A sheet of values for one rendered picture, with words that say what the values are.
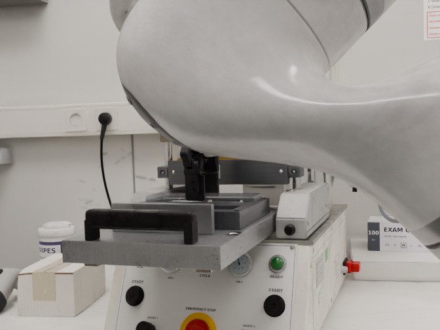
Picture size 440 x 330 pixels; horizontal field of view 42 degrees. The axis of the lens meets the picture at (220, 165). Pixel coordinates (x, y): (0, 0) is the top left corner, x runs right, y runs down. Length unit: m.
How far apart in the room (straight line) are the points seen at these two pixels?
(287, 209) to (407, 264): 0.53
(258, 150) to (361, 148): 0.06
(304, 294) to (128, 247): 0.31
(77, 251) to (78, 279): 0.44
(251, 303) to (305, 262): 0.11
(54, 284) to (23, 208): 0.79
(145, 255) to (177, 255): 0.04
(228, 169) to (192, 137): 0.70
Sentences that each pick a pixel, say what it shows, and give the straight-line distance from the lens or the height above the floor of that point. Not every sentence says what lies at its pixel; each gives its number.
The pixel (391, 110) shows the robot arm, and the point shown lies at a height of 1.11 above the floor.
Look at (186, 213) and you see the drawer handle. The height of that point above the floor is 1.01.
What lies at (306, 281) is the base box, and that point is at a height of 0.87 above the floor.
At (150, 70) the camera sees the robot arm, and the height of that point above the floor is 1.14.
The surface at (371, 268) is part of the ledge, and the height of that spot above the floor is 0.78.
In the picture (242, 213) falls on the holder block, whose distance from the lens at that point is 0.79.
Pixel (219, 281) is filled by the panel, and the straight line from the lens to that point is 0.94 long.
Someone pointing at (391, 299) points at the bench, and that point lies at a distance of 1.26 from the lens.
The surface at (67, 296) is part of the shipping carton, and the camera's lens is 1.19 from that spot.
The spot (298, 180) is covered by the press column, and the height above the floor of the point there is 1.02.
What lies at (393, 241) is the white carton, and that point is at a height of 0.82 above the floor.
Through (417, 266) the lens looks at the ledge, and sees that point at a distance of 1.40.
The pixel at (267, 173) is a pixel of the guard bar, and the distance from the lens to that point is 1.01.
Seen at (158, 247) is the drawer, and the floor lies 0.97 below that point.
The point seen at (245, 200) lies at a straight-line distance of 0.88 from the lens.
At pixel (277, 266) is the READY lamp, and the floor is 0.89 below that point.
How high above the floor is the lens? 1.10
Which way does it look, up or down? 3 degrees down
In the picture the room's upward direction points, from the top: 2 degrees counter-clockwise
